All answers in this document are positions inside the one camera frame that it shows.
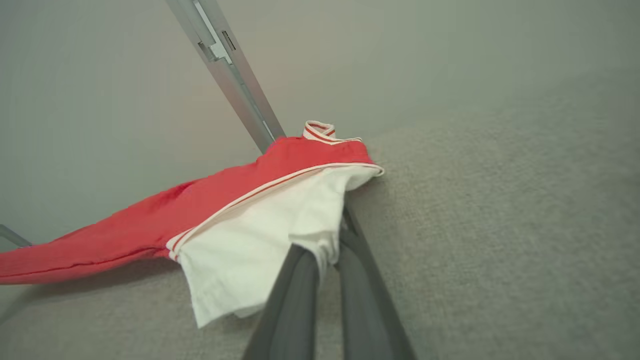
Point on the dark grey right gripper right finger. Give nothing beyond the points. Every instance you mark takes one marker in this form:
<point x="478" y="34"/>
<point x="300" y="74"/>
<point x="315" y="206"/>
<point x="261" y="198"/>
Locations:
<point x="365" y="300"/>

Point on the grey wall skirting strip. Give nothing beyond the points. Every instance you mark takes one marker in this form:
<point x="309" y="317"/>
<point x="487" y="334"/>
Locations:
<point x="12" y="235"/>

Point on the red shorts with white trim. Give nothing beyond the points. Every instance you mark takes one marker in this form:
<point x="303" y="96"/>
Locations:
<point x="150" y="225"/>

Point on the grey metal post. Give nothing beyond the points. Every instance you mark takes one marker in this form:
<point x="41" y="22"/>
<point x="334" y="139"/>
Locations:
<point x="235" y="75"/>

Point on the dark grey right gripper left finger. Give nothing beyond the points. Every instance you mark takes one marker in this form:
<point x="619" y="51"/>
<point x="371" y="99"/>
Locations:
<point x="295" y="310"/>

